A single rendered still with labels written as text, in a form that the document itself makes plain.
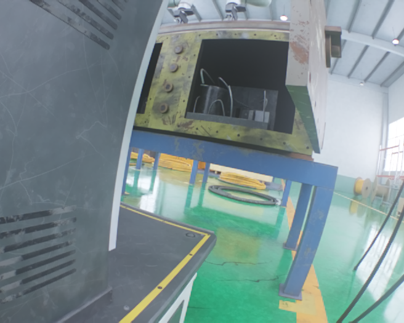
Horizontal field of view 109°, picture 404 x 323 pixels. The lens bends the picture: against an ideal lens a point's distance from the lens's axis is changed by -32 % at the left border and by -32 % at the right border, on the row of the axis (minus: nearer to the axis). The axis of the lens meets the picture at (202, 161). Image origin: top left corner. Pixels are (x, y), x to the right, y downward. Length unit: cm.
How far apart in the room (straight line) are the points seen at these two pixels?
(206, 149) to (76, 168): 83
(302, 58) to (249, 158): 73
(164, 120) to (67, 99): 92
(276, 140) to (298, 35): 67
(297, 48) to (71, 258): 35
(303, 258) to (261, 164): 47
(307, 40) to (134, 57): 21
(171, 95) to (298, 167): 71
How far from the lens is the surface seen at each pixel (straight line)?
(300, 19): 30
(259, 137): 92
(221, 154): 97
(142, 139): 119
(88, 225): 25
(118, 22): 25
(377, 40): 1402
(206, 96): 111
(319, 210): 96
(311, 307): 108
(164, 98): 113
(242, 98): 128
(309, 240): 98
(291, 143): 91
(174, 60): 120
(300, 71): 25
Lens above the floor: 57
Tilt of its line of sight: 2 degrees down
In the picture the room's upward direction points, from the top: 11 degrees clockwise
